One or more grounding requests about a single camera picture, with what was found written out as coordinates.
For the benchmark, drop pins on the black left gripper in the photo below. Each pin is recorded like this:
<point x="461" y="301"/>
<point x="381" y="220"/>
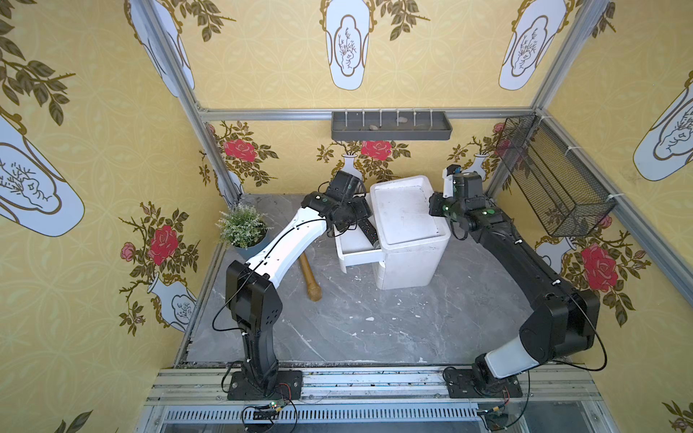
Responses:
<point x="359" y="217"/>

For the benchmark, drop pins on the white plastic drawer cabinet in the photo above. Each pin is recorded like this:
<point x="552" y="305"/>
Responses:
<point x="412" y="241"/>

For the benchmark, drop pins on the black microphone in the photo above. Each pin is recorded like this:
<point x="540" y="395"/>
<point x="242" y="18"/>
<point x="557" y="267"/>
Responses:
<point x="369" y="231"/>

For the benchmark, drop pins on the green potted plant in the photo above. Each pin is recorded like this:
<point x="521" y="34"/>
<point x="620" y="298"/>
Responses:
<point x="244" y="228"/>

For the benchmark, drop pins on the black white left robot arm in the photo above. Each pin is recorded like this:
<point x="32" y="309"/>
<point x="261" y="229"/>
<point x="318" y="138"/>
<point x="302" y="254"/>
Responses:
<point x="252" y="296"/>

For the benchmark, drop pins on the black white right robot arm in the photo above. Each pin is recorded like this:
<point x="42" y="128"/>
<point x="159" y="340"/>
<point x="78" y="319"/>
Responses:
<point x="563" y="320"/>

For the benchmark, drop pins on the black wire mesh basket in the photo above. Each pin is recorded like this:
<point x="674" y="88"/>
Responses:
<point x="564" y="194"/>

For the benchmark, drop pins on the grey wall shelf tray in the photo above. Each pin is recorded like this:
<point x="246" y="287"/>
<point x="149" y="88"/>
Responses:
<point x="390" y="125"/>

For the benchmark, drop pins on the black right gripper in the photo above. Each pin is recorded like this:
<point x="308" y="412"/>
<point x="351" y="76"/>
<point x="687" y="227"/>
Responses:
<point x="452" y="211"/>

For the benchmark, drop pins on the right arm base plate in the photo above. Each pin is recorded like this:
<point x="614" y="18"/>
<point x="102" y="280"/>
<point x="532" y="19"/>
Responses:
<point x="470" y="383"/>

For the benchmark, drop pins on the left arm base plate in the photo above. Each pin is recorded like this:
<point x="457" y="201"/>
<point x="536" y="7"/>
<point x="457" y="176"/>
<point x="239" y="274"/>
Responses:
<point x="285" y="385"/>

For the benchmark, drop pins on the white top drawer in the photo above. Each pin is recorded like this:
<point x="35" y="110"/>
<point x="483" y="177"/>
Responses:
<point x="354" y="249"/>

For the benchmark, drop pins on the wooden rolling pin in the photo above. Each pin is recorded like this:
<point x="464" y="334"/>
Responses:
<point x="314" y="291"/>

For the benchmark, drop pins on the aluminium front rail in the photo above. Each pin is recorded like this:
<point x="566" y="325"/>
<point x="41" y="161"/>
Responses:
<point x="550" y="398"/>

